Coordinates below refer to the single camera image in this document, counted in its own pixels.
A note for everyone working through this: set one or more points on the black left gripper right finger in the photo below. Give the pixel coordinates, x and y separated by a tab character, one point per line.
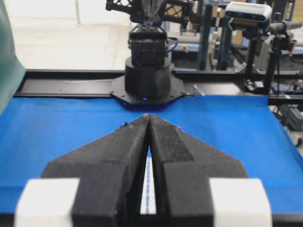
198	185

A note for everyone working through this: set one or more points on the blue table cloth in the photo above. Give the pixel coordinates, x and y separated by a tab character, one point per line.
35	130

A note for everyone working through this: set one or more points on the white blue striped towel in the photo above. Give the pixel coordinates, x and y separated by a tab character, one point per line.
148	200

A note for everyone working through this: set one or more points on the black table edge rail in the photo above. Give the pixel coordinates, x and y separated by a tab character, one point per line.
110	84

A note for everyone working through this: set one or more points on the black camera stand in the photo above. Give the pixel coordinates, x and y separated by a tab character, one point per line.
282	40

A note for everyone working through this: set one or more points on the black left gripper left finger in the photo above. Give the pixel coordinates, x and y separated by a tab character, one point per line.
88	186

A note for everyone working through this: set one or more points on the white depth camera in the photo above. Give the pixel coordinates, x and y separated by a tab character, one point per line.
251	18

